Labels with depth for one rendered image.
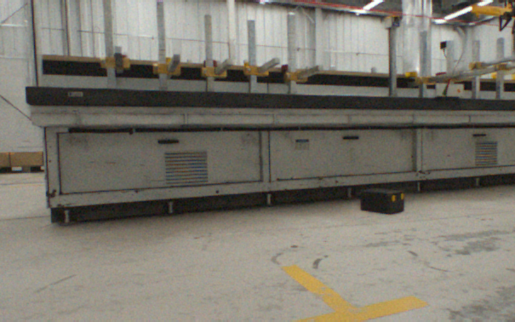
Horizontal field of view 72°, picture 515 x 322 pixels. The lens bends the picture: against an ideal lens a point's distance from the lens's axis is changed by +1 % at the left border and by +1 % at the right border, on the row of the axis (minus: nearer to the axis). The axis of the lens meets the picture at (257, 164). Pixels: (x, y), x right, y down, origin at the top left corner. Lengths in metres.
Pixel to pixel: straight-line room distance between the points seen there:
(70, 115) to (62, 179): 0.40
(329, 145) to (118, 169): 1.39
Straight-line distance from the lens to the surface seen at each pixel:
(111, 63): 1.96
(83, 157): 2.18
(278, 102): 2.09
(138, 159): 2.18
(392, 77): 2.58
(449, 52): 2.97
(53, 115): 1.98
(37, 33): 2.03
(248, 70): 2.06
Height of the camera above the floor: 0.40
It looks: 3 degrees down
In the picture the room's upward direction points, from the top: 2 degrees counter-clockwise
